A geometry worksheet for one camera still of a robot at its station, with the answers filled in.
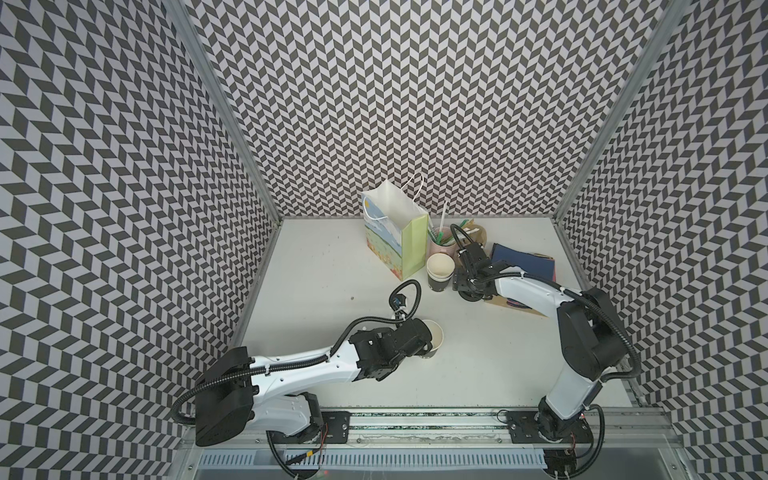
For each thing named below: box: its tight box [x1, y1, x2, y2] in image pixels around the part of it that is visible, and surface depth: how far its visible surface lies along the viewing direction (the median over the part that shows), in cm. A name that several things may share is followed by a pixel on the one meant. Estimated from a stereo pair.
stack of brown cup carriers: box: [462, 219, 487, 248], surface depth 106 cm
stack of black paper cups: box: [426, 252, 456, 292], surface depth 94 cm
